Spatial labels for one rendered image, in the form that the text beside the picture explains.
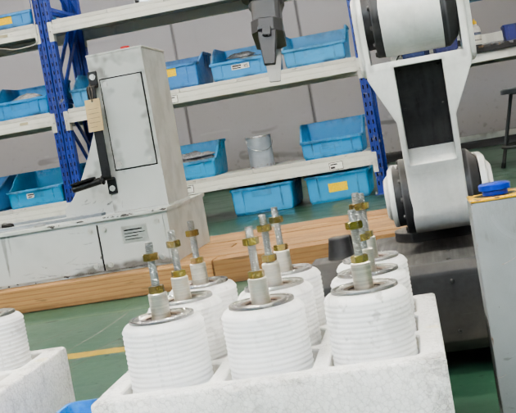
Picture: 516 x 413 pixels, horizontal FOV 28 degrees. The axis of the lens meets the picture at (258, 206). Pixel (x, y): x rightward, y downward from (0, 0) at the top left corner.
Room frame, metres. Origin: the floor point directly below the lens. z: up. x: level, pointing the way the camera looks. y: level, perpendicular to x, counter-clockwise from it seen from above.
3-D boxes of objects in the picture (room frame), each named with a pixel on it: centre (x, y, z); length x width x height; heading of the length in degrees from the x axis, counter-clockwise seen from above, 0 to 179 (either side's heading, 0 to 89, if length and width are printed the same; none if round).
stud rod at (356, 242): (1.14, -0.10, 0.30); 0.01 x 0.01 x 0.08
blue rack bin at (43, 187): (6.45, 1.27, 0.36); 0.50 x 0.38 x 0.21; 169
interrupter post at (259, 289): (1.16, 0.01, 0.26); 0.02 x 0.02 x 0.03
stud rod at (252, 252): (1.16, 0.01, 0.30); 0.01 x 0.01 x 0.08
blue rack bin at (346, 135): (6.12, -0.52, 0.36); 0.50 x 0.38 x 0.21; 170
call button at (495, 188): (1.31, -0.30, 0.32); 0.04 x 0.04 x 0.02
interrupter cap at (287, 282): (1.28, 0.00, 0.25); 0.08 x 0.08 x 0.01
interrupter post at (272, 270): (1.28, 0.00, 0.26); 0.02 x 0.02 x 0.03
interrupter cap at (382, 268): (1.26, -0.12, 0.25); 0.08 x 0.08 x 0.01
